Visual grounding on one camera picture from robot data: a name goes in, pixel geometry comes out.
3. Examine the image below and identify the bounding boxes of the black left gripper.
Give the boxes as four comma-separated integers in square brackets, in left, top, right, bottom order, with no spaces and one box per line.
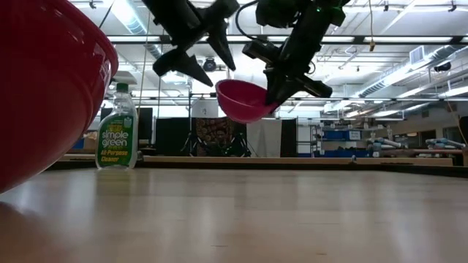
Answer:
[141,0,241,88]

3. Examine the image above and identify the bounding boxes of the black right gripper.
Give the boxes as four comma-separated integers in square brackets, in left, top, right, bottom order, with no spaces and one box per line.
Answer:
[241,14,334,107]

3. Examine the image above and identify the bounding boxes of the small crimson bowl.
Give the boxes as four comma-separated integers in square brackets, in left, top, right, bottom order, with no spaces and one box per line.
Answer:
[214,79,281,125]

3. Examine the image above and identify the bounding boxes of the narrow black standing panel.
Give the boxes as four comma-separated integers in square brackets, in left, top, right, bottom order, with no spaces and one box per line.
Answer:
[280,117,298,159]

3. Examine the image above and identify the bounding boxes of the white sign board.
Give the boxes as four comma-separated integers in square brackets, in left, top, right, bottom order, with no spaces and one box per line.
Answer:
[190,99,219,119]

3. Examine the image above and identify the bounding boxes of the white standing panel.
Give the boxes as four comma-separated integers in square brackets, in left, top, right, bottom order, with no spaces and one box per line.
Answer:
[246,118,283,159]

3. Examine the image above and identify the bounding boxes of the blue storage bins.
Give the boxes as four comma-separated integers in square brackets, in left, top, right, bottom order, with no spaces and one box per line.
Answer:
[322,129,363,142]

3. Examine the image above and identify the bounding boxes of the patterned cloth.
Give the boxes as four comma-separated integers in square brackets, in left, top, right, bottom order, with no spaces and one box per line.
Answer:
[194,116,235,149]

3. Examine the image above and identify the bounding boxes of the green cleaner spray bottle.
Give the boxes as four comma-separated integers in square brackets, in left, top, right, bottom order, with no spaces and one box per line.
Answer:
[94,82,140,171]

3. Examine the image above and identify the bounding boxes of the large red bowl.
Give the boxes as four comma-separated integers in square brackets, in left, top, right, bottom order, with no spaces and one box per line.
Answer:
[0,0,120,195]

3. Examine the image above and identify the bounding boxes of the hanging cord with yellow plug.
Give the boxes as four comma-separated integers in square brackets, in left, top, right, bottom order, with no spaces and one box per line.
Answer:
[367,0,377,53]

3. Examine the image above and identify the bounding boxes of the silver ventilation duct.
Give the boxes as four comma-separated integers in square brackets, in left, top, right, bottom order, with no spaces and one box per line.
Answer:
[359,43,468,100]

